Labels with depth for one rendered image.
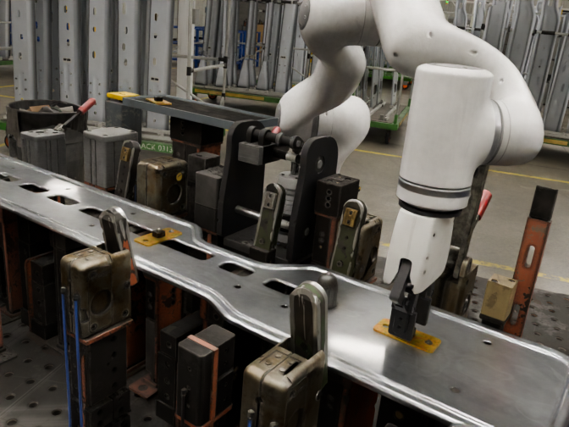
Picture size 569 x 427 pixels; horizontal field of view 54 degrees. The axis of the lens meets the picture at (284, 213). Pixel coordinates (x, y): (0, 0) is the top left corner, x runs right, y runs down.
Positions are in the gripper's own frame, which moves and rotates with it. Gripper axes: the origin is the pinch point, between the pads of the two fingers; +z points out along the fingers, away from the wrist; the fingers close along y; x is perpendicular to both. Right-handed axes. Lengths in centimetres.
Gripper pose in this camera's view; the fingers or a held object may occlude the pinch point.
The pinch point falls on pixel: (410, 316)
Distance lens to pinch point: 75.1
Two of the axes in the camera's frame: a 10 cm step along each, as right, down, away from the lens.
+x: 8.2, 2.6, -5.2
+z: -0.9, 9.4, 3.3
